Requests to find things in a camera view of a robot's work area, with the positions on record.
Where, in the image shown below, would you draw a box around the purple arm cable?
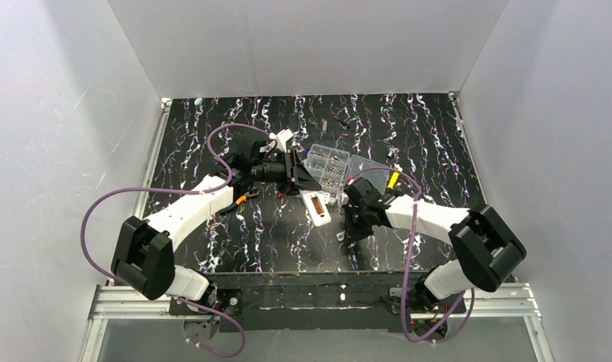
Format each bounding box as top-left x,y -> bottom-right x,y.
80,122 -> 287,358
345,167 -> 477,345

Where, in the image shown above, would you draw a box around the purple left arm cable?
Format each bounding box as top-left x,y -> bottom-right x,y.
80,122 -> 287,358

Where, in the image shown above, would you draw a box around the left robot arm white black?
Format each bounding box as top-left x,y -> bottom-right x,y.
111,135 -> 331,306

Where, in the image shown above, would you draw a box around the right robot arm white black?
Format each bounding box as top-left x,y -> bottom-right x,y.
342,177 -> 527,310

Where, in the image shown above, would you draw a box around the yellow handled screwdriver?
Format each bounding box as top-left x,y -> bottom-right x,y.
386,171 -> 400,191

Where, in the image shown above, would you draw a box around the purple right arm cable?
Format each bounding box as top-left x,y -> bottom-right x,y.
345,167 -> 477,345

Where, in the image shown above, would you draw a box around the white AC remote control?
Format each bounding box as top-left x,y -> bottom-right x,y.
300,190 -> 332,227

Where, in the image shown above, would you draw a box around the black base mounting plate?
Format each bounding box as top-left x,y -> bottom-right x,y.
168,271 -> 517,333

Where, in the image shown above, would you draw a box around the clear plastic screw organizer box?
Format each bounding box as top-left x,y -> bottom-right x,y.
304,144 -> 390,207

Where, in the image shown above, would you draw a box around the orange handled pliers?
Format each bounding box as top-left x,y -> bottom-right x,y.
218,188 -> 259,216

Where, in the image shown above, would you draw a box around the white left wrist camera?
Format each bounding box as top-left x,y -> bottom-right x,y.
269,128 -> 294,152

